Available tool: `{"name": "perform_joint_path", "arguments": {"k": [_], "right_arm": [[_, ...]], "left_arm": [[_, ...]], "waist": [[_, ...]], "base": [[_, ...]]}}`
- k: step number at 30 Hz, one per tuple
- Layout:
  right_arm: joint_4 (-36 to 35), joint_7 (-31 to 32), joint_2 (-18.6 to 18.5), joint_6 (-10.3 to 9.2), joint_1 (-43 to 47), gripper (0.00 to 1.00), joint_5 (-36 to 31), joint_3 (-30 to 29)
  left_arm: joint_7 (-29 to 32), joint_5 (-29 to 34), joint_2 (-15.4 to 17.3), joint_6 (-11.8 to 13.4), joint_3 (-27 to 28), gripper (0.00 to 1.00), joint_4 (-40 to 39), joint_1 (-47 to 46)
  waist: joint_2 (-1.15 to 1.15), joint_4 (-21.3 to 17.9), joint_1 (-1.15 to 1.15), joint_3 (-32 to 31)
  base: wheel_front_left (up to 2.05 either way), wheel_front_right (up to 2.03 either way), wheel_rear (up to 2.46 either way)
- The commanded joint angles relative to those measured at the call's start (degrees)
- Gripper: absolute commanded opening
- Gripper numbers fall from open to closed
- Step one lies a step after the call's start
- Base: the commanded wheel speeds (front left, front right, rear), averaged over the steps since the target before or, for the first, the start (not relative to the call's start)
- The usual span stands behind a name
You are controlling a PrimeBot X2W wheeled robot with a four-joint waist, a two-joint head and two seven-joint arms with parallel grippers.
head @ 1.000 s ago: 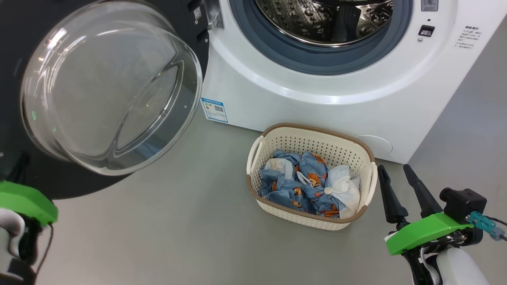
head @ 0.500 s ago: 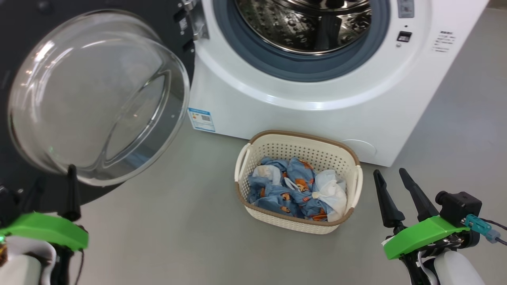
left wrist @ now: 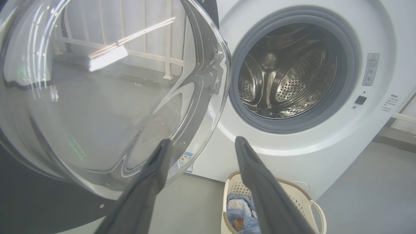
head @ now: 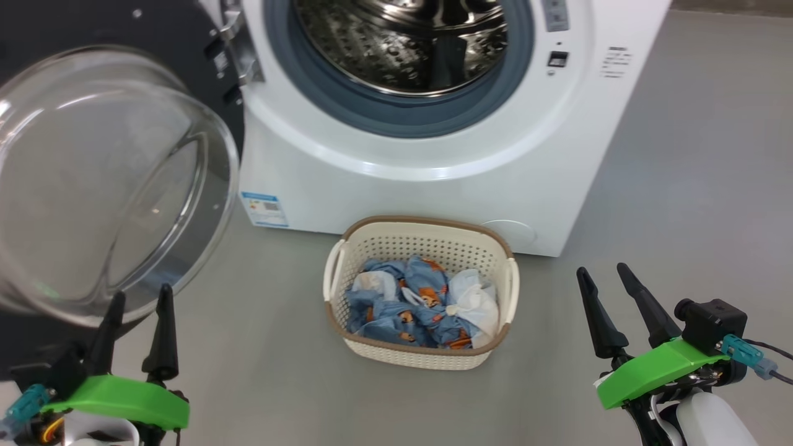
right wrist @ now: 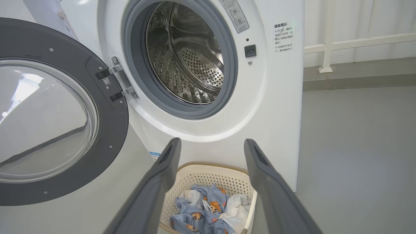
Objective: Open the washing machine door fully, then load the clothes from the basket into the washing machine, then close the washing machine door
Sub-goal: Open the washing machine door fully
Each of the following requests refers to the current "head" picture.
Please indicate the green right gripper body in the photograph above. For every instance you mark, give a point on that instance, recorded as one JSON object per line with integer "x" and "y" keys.
{"x": 657, "y": 368}

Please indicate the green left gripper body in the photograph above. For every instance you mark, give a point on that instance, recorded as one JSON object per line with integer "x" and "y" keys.
{"x": 118, "y": 399}

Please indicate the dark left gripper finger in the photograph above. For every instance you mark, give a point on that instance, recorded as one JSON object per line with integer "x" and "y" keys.
{"x": 106, "y": 341}
{"x": 163, "y": 341}

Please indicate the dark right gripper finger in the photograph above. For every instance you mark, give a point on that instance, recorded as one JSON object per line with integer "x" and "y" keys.
{"x": 650, "y": 316}
{"x": 604, "y": 328}

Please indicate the white and pale blue garment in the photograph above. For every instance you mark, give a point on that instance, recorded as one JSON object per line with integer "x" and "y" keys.
{"x": 474, "y": 303}

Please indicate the black round glass washer door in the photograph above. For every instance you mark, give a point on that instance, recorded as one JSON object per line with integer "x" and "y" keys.
{"x": 93, "y": 186}

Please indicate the blue cartoon print garment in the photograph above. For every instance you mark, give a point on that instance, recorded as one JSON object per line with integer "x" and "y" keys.
{"x": 396, "y": 316}

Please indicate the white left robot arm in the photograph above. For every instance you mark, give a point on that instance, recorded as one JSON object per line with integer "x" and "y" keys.
{"x": 93, "y": 433}

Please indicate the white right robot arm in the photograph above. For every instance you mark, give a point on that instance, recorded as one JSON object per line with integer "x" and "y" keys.
{"x": 712, "y": 424}

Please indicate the white front-load washing machine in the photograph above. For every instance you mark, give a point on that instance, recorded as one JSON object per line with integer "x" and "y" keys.
{"x": 403, "y": 198}

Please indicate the black door latch socket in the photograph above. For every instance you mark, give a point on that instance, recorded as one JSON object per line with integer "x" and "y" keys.
{"x": 557, "y": 59}

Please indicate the metal door hinge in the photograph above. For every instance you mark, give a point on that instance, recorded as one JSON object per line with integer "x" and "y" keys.
{"x": 245, "y": 56}

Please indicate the washing machine drum interior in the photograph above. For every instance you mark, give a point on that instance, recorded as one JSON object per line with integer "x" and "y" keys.
{"x": 372, "y": 49}

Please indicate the round white filter cover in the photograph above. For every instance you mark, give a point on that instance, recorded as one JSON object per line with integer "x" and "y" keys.
{"x": 511, "y": 232}

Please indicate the blue energy label sticker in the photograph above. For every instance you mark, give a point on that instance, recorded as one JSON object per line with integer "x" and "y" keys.
{"x": 264, "y": 209}

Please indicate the cream perforated laundry basket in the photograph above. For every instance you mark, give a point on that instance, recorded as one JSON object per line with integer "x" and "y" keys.
{"x": 427, "y": 238}

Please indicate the small printed text label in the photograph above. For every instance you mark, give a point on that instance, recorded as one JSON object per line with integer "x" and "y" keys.
{"x": 616, "y": 62}

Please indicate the grey warning sticker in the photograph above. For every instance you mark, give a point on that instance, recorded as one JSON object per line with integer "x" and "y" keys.
{"x": 554, "y": 13}

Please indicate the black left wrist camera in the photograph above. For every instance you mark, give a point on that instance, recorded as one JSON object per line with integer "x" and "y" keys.
{"x": 59, "y": 371}

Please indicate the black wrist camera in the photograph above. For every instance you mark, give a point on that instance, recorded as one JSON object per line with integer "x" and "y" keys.
{"x": 59, "y": 371}
{"x": 712, "y": 325}

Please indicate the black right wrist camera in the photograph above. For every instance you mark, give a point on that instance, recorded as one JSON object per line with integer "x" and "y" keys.
{"x": 712, "y": 325}

